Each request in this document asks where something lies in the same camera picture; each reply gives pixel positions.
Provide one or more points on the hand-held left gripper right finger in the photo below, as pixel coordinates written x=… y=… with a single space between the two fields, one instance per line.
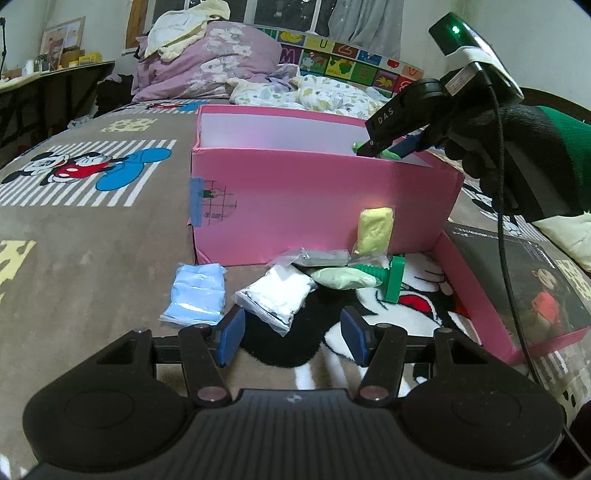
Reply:
x=352 y=335

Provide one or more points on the yellow clay packet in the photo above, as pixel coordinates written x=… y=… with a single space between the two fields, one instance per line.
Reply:
x=375 y=230

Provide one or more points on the pink box lid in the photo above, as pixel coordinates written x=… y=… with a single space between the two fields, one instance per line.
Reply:
x=461 y=287

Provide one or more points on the green plastic bolt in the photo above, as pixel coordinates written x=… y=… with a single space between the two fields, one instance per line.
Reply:
x=393 y=279

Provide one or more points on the yellow and white cloth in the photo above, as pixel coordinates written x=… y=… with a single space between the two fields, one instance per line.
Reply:
x=180 y=27

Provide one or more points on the pink cardboard box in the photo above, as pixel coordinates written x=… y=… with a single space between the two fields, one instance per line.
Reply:
x=286 y=198

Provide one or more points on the blue clay packet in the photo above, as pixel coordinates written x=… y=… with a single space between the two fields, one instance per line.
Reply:
x=194 y=295

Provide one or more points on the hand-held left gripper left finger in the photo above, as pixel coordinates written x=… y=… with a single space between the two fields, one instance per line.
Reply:
x=233 y=336

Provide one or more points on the white leaf print quilt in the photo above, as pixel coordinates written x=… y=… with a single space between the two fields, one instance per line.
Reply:
x=318 y=94

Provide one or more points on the hanging grey clothes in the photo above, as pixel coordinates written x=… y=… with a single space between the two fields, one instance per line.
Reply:
x=364 y=18

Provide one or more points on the purple floral duvet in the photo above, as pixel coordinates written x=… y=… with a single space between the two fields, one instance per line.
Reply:
x=217 y=60

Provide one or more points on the pale green clay packet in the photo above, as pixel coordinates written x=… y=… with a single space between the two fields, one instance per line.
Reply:
x=339 y=278

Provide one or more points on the dark cloth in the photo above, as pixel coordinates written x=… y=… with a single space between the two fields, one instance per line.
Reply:
x=113 y=92

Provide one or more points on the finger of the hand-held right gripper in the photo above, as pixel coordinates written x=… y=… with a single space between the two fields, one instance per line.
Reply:
x=412 y=145
x=392 y=121

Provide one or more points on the cartoon printed blanket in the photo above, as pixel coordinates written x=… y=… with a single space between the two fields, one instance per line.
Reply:
x=92 y=240

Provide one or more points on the framed picture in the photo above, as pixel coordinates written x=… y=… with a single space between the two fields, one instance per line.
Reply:
x=62 y=41

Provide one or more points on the light green clay packet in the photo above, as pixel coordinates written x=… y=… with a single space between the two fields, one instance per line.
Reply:
x=391 y=155

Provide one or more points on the small yellow box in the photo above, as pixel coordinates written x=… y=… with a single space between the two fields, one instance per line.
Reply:
x=90 y=58

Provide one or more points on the person's right hand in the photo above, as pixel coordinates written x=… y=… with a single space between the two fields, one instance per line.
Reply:
x=508 y=152

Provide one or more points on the white clay packet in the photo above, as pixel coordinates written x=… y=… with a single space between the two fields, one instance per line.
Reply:
x=279 y=290

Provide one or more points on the pale yellow pillow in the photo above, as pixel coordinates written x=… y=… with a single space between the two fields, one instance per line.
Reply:
x=570 y=237

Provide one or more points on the dark desk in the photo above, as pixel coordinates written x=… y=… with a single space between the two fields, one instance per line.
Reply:
x=51 y=92

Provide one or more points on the grey clay packet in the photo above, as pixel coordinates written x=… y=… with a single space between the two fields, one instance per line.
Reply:
x=321 y=258

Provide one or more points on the person's right forearm green sleeve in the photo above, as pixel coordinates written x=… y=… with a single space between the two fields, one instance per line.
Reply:
x=572 y=157

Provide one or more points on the colourful alphabet mat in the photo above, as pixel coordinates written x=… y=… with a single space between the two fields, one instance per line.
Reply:
x=351 y=60

